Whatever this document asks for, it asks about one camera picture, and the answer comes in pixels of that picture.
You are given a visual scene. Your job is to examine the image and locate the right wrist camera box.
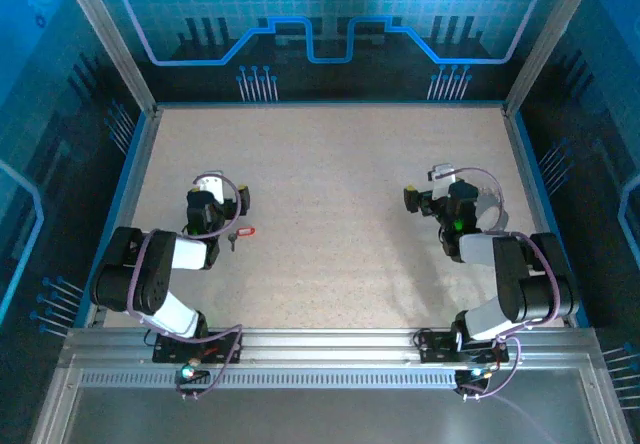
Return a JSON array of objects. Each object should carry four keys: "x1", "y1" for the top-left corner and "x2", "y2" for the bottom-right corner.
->
[{"x1": 428, "y1": 163, "x2": 458, "y2": 200}]

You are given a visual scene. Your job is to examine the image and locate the small LED controller board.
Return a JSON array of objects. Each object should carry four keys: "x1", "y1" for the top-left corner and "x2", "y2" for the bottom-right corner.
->
[
  {"x1": 454, "y1": 366, "x2": 494, "y2": 383},
  {"x1": 174, "y1": 361, "x2": 211, "y2": 384}
]

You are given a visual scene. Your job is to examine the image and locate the grey metal front panel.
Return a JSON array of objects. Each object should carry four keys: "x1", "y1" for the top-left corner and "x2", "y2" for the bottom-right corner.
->
[{"x1": 30, "y1": 363, "x2": 632, "y2": 444}]

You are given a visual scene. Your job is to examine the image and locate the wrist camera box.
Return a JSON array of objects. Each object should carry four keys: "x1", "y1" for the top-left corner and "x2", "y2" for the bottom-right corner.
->
[
  {"x1": 428, "y1": 163, "x2": 458, "y2": 200},
  {"x1": 193, "y1": 170, "x2": 226, "y2": 206}
]

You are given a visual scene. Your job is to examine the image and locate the aluminium front frame rail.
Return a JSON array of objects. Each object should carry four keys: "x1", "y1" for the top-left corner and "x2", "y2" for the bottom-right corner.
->
[{"x1": 57, "y1": 326, "x2": 609, "y2": 368}]

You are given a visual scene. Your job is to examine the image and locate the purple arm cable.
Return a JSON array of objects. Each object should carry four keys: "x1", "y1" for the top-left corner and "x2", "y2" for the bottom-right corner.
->
[
  {"x1": 123, "y1": 173, "x2": 247, "y2": 401},
  {"x1": 433, "y1": 166, "x2": 562, "y2": 404}
]

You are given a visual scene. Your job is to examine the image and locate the aluminium side frame rail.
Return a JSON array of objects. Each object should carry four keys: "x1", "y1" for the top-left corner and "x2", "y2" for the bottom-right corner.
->
[
  {"x1": 82, "y1": 106, "x2": 164, "y2": 328},
  {"x1": 501, "y1": 105, "x2": 589, "y2": 328}
]

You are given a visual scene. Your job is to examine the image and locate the slotted grey cable duct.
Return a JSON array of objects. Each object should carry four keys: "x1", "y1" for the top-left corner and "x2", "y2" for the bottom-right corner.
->
[{"x1": 78, "y1": 371, "x2": 459, "y2": 390}]

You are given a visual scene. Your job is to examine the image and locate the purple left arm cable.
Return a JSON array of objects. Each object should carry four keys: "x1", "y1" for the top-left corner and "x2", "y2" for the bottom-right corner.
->
[{"x1": 123, "y1": 173, "x2": 247, "y2": 401}]

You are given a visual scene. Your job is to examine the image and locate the silver key with red tag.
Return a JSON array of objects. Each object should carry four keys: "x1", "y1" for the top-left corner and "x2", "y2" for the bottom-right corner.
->
[{"x1": 227, "y1": 226, "x2": 257, "y2": 254}]

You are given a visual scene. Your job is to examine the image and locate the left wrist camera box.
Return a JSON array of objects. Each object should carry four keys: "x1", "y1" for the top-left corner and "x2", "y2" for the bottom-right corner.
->
[{"x1": 193, "y1": 170, "x2": 226, "y2": 206}]

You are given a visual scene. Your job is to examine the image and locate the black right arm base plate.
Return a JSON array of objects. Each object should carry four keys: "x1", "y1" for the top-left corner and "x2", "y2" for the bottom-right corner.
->
[{"x1": 414, "y1": 328, "x2": 511, "y2": 365}]

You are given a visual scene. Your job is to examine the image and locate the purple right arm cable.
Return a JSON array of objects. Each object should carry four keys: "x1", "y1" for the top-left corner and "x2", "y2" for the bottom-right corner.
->
[{"x1": 433, "y1": 166, "x2": 562, "y2": 404}]

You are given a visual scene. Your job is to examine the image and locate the aluminium frame post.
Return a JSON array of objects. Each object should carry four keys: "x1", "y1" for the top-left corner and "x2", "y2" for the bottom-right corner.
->
[
  {"x1": 55, "y1": 0, "x2": 162, "y2": 115},
  {"x1": 503, "y1": 0, "x2": 604, "y2": 115}
]

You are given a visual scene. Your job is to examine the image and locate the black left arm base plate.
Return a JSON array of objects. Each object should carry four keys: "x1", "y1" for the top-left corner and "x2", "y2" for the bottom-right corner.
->
[{"x1": 152, "y1": 330, "x2": 245, "y2": 365}]

